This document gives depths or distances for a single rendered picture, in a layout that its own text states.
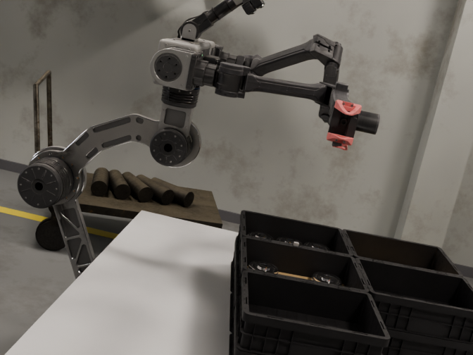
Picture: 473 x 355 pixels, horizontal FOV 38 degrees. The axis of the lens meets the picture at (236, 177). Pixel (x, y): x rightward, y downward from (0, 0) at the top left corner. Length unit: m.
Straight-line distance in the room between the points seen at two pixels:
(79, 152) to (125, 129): 0.21
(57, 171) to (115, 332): 0.81
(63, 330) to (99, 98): 3.58
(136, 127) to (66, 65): 2.93
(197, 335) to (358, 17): 3.45
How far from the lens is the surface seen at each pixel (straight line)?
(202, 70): 2.23
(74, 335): 2.07
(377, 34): 5.18
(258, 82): 2.25
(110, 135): 2.71
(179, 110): 2.55
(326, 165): 5.29
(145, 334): 2.12
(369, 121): 1.88
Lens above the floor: 1.71
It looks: 15 degrees down
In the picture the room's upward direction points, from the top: 12 degrees clockwise
